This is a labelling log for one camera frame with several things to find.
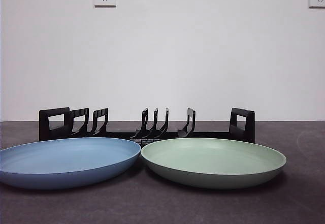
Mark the green round plate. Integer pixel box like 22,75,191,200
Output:
140,137,287,187

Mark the blue round plate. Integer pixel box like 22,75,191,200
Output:
0,137,142,190

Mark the black plate rack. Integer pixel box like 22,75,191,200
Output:
38,107,255,145

